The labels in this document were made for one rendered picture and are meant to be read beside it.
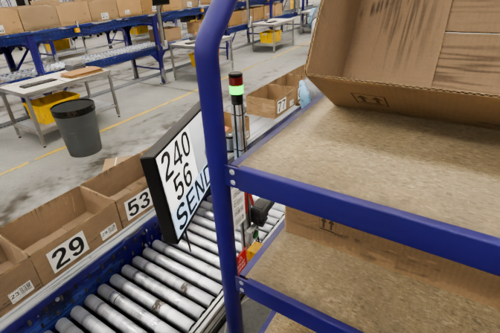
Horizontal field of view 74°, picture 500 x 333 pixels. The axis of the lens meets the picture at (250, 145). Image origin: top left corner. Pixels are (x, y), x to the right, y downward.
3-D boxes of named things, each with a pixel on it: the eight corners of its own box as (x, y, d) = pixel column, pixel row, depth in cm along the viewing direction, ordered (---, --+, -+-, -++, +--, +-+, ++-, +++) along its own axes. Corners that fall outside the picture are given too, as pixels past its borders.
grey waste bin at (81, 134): (97, 158, 420) (83, 111, 391) (58, 160, 420) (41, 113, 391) (111, 140, 465) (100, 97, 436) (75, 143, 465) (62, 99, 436)
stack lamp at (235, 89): (238, 95, 115) (237, 78, 113) (226, 94, 118) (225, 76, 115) (246, 91, 119) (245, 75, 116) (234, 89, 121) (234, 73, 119)
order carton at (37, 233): (43, 287, 133) (28, 256, 126) (8, 259, 148) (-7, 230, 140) (123, 230, 162) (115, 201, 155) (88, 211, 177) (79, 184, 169)
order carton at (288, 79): (295, 105, 308) (295, 87, 300) (268, 100, 322) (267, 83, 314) (312, 92, 337) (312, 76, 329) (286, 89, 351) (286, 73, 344)
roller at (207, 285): (221, 302, 143) (222, 291, 142) (139, 257, 169) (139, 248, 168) (228, 296, 148) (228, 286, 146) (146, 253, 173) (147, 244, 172)
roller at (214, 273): (237, 277, 152) (234, 288, 151) (158, 238, 178) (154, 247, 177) (232, 278, 148) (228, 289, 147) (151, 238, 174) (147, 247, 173)
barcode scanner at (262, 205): (277, 211, 151) (274, 194, 146) (264, 230, 143) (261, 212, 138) (264, 207, 155) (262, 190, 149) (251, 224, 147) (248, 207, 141)
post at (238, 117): (247, 288, 154) (234, 109, 114) (239, 283, 157) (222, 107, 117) (260, 270, 163) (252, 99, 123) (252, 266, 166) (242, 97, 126)
